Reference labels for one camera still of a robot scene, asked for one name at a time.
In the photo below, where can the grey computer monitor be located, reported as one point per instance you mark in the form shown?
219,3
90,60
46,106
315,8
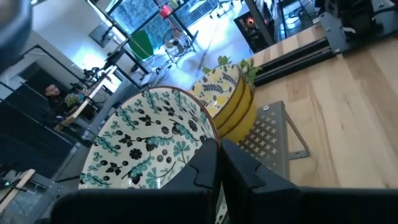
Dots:
101,35

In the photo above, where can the small green plant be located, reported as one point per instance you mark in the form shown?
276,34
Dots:
71,100

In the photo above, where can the black floor fan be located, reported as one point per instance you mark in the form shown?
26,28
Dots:
177,42

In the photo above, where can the wooden plank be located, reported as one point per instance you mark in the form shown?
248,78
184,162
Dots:
18,186

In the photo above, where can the wooden desk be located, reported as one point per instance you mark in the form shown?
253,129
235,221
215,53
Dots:
81,105

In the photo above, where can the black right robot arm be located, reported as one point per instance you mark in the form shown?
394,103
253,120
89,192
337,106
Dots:
351,15

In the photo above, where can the person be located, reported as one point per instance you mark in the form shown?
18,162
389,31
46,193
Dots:
53,93

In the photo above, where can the green curved panel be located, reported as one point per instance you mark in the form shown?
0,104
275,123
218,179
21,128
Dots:
141,45

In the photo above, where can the black table frame rail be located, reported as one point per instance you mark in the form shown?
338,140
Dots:
292,62

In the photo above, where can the green leafy plant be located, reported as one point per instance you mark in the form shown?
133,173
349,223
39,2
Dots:
252,73

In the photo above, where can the grey metal table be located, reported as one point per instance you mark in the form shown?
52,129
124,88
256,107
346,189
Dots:
267,140

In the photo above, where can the yellow floral patterned bowl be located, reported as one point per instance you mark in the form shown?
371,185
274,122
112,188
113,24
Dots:
245,127
241,109
214,90

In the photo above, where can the black computer tower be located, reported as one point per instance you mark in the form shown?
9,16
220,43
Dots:
248,31

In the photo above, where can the teal floral patterned bowl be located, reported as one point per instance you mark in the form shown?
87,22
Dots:
146,137

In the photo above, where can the red container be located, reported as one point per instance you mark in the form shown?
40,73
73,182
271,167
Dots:
165,12

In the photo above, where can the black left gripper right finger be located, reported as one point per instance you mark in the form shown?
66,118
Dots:
264,202

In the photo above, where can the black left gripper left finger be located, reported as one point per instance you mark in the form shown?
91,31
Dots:
192,202

